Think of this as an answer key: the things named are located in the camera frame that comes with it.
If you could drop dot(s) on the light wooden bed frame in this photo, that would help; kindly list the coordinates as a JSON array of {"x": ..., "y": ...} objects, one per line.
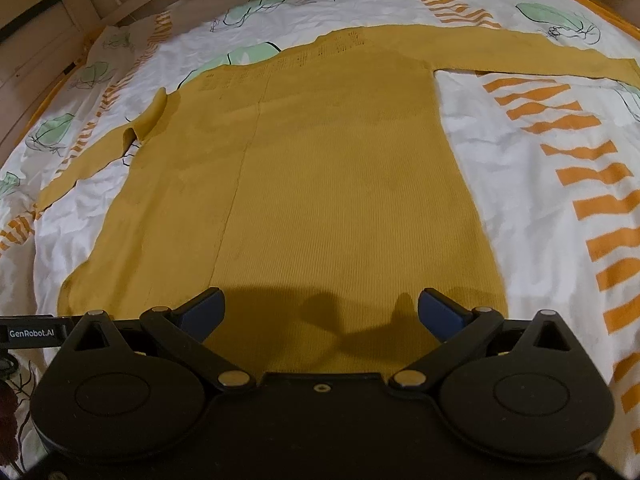
[{"x": 73, "y": 69}]

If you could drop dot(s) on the mustard yellow knit sweater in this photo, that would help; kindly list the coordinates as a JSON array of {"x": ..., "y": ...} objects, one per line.
[{"x": 316, "y": 189}]

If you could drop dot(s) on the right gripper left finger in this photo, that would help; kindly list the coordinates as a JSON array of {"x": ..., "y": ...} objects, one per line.
[{"x": 180, "y": 333}]

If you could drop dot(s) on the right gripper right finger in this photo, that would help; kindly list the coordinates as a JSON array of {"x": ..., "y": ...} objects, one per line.
[{"x": 462, "y": 334}]

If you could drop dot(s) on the white patterned duvet cover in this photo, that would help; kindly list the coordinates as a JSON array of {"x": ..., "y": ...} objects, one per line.
[{"x": 552, "y": 164}]

